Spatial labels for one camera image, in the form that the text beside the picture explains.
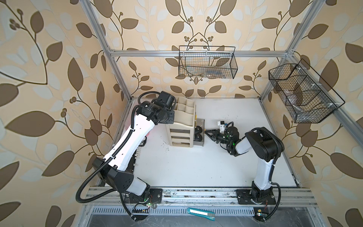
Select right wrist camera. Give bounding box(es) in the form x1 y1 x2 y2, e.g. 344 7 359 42
217 121 226 132

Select teal utility knife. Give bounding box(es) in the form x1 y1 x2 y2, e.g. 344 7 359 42
187 208 215 221

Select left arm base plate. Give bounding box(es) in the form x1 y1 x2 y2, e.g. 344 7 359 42
125 188 163 204

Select beige drawer organizer cabinet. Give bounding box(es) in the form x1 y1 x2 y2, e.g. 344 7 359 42
166 96 196 148

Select aluminium front rail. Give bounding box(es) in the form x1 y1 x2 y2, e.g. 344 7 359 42
85 187 317 207

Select black wire basket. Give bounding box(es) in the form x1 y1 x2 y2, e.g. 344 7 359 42
178 45 238 80
268 59 345 124

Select black computer mouse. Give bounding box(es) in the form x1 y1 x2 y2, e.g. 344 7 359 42
194 133 203 142
194 125 203 134

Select grey drawer of organizer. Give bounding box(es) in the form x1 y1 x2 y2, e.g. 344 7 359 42
193 118 205 147

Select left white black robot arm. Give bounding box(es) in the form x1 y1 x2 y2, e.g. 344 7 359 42
75 91 177 203

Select right black wire basket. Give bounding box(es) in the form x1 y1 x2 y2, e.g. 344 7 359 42
268 59 345 124

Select black tool strip on table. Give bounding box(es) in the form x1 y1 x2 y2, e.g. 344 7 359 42
132 137 147 172

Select back black wire basket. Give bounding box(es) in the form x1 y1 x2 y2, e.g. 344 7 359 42
178 45 238 80

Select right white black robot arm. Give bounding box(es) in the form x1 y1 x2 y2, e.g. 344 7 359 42
205 126 285 204

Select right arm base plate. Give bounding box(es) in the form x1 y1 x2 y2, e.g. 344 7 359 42
235 189 277 205

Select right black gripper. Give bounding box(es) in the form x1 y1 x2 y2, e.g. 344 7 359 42
205 130 232 147

